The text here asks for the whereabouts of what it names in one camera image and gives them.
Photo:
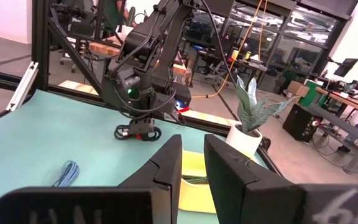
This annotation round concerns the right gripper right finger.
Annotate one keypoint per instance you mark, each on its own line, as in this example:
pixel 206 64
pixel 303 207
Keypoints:
pixel 244 186

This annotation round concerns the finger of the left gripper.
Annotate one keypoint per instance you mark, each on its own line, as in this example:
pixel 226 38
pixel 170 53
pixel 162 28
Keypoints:
pixel 148 126
pixel 135 126

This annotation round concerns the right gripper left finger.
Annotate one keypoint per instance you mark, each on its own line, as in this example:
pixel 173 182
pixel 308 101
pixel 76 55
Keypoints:
pixel 163 174

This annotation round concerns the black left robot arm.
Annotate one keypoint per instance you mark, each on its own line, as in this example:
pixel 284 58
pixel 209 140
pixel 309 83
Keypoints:
pixel 172 37

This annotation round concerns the yellow plastic basket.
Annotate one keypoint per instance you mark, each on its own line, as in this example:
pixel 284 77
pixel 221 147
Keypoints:
pixel 197 196

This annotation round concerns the white plant pot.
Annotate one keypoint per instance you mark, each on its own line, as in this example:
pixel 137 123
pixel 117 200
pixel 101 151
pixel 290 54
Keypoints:
pixel 241 141

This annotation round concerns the green snake plant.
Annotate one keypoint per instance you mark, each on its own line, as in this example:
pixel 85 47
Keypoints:
pixel 250 115

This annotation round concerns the wooden workbench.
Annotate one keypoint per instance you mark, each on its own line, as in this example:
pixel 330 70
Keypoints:
pixel 102 49

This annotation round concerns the black box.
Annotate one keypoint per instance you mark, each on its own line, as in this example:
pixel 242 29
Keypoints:
pixel 300 124

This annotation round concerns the cardboard box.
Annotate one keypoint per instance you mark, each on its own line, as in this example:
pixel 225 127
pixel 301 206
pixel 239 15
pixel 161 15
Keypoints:
pixel 297 88

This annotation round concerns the grey metal workbench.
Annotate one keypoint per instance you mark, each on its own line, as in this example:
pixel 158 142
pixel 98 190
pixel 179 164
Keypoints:
pixel 343 127

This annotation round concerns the green bin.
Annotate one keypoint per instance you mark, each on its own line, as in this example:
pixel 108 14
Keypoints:
pixel 314 93

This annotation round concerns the silver aluminium extrusion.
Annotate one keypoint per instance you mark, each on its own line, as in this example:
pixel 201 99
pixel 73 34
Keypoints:
pixel 22 87

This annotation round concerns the tilted black monitor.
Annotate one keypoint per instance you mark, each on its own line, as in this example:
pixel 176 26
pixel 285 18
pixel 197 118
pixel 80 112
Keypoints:
pixel 346 67

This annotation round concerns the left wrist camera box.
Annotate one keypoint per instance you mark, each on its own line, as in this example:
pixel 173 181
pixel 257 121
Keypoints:
pixel 128 84

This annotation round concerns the black aluminium rig frame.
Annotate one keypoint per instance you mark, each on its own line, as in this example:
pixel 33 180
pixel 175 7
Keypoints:
pixel 40 46

